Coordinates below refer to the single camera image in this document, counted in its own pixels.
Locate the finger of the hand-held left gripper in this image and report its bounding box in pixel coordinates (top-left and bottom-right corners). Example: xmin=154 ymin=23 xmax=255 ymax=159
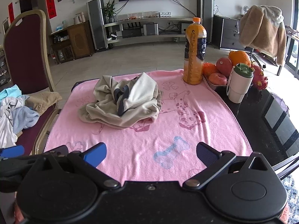
xmin=0 ymin=145 xmax=69 ymax=167
xmin=0 ymin=145 xmax=25 ymax=159

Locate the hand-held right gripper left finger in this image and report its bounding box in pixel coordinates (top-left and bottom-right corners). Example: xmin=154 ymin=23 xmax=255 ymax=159
xmin=30 ymin=142 xmax=121 ymax=190

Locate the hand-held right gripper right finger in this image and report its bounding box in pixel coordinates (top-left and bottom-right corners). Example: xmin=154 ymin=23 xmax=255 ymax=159
xmin=183 ymin=142 xmax=272 ymax=190

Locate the cream shirt with navy collar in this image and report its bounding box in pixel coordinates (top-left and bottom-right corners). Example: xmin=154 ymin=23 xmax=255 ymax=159
xmin=78 ymin=72 xmax=163 ymax=129

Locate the white garment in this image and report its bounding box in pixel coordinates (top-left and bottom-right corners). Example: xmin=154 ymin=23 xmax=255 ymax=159
xmin=0 ymin=96 xmax=26 ymax=148

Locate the light blue knit garment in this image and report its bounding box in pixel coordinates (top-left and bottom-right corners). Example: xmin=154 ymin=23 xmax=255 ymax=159
xmin=10 ymin=106 xmax=40 ymax=133

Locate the tan garment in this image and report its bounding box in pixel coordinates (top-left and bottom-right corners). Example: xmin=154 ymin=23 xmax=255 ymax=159
xmin=24 ymin=91 xmax=63 ymax=116

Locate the pink printed blanket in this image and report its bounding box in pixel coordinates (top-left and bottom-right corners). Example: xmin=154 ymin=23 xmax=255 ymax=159
xmin=44 ymin=69 xmax=253 ymax=185

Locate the turquoise garment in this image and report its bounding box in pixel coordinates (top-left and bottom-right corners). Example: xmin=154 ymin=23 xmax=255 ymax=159
xmin=0 ymin=85 xmax=22 ymax=101

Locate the metal fruit tray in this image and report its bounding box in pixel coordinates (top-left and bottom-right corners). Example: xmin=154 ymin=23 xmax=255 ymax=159
xmin=203 ymin=76 xmax=230 ymax=91

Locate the white tumbler with green lid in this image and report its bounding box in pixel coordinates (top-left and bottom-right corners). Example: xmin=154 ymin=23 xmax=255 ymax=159
xmin=228 ymin=63 xmax=255 ymax=104

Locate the pinkish apple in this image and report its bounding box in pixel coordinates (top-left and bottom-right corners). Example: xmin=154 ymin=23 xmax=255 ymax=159
xmin=208 ymin=72 xmax=228 ymax=86

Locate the shoe rack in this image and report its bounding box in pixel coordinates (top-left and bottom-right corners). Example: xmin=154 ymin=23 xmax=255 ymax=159
xmin=0 ymin=45 xmax=11 ymax=85

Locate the orange spiky fruit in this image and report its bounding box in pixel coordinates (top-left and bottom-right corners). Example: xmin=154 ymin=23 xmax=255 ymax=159
xmin=203 ymin=62 xmax=219 ymax=77

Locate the red apple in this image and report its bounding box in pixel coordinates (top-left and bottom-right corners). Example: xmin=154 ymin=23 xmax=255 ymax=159
xmin=216 ymin=58 xmax=234 ymax=77

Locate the purple cloth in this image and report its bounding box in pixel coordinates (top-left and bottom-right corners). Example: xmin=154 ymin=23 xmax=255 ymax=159
xmin=272 ymin=93 xmax=290 ymax=117

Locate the orange juice bottle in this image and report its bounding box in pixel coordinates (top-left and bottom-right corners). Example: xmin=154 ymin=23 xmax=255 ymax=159
xmin=183 ymin=17 xmax=207 ymax=85

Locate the blue patterned rug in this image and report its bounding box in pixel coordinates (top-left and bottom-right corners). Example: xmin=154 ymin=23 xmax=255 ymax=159
xmin=279 ymin=175 xmax=299 ymax=224

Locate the large orange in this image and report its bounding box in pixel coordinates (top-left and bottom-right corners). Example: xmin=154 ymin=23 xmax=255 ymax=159
xmin=228 ymin=51 xmax=251 ymax=67

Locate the brown wooden cabinet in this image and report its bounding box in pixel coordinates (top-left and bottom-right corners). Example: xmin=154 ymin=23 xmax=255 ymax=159
xmin=49 ymin=21 xmax=95 ymax=64

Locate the grey drawer cabinet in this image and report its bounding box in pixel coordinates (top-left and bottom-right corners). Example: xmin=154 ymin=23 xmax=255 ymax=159
xmin=213 ymin=15 xmax=251 ymax=50

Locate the black media box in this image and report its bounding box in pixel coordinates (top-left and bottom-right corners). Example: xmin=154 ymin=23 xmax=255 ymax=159
xmin=121 ymin=29 xmax=143 ymax=38

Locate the tall grey speaker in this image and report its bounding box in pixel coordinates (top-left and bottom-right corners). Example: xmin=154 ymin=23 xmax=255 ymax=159
xmin=86 ymin=0 xmax=108 ymax=50
xmin=197 ymin=0 xmax=215 ymax=43

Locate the beige fleece jacket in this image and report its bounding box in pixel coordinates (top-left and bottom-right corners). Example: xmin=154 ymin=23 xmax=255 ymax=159
xmin=239 ymin=5 xmax=287 ymax=66

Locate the silver audio box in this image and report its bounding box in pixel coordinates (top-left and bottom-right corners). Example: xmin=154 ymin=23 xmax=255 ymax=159
xmin=144 ymin=23 xmax=158 ymax=36

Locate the small red banner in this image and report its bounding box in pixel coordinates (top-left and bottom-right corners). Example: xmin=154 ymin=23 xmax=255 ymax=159
xmin=8 ymin=2 xmax=15 ymax=24

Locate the grey curved television stand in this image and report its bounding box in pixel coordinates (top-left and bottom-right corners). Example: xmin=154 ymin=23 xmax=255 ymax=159
xmin=103 ymin=16 xmax=199 ymax=49

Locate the green potted plant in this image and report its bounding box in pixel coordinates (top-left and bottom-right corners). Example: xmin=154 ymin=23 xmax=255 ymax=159
xmin=104 ymin=0 xmax=117 ymax=24

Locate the long red banner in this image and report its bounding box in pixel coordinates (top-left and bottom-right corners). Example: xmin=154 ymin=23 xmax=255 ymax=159
xmin=44 ymin=0 xmax=57 ymax=19

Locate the maroon chair with gold frame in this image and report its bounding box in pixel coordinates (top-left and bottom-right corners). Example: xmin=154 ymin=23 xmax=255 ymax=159
xmin=3 ymin=9 xmax=63 ymax=155

